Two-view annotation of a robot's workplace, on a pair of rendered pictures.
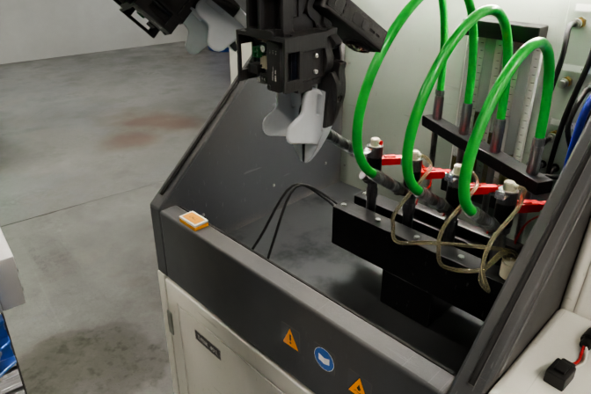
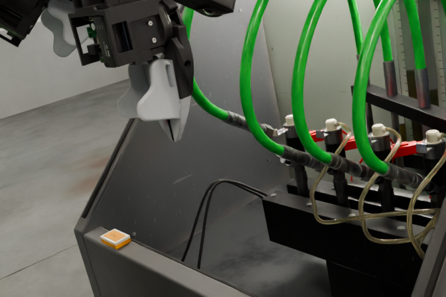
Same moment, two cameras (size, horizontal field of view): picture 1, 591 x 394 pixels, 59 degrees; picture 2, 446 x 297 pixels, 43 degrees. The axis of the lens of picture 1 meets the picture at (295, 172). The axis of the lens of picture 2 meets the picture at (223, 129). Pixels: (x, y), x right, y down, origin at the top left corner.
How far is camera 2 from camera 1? 0.14 m
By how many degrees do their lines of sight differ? 10
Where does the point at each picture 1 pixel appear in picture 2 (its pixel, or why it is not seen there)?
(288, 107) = (144, 86)
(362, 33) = not seen: outside the picture
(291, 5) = not seen: outside the picture
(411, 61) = (331, 32)
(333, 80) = (175, 46)
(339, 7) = not seen: outside the picture
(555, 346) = not seen: outside the picture
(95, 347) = not seen: outside the picture
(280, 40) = (100, 12)
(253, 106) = not seen: hidden behind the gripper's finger
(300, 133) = (154, 108)
